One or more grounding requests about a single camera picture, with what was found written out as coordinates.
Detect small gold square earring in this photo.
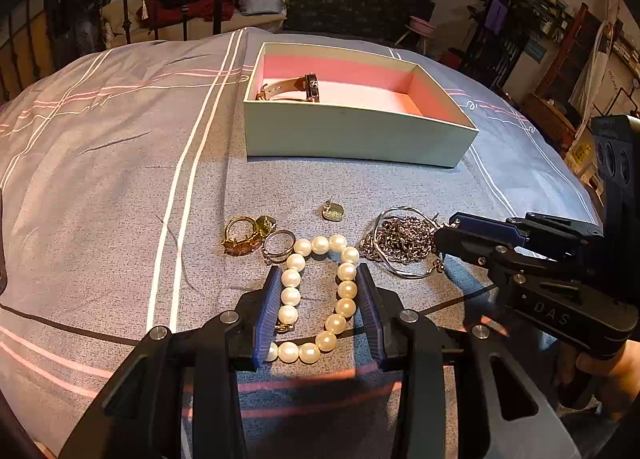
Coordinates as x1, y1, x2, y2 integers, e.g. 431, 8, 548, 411
255, 215, 277, 238

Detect thin silver ring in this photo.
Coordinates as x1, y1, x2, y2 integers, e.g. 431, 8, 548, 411
260, 229, 298, 266

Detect grey striped bed cover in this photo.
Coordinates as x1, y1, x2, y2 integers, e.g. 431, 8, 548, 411
1, 29, 598, 451

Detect white pearl bracelet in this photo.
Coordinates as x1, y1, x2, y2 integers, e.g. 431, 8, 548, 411
264, 233, 362, 365

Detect pale green jewelry box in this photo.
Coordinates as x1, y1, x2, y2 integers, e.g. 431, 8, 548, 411
244, 42, 478, 167

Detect person's right hand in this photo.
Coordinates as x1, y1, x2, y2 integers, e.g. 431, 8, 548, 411
556, 340, 640, 421

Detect dark chain necklace pile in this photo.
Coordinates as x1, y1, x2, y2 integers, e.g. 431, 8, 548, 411
358, 205, 446, 281

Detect grey pillow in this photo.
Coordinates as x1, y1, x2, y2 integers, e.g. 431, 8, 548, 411
238, 0, 285, 16

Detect dark green patterned cabinet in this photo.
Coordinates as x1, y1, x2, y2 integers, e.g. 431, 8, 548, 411
283, 0, 410, 42

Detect wooden ladder shelf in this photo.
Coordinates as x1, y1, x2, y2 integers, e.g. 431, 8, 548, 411
534, 3, 601, 104

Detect pink round stool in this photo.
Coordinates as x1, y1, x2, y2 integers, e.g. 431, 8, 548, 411
394, 16, 437, 56

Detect gold ring cluster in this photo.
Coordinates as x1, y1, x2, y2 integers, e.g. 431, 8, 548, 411
221, 216, 264, 257

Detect tan strap wristwatch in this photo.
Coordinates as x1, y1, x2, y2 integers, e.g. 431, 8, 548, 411
256, 73, 320, 102

